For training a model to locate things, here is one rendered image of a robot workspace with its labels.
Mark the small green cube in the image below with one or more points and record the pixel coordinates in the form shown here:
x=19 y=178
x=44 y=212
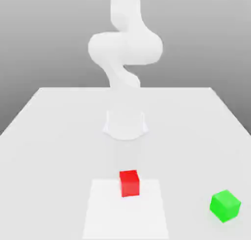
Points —
x=225 y=205

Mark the small red cube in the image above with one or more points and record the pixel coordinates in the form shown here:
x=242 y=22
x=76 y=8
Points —
x=129 y=184

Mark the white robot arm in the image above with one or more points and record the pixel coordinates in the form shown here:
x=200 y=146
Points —
x=125 y=48

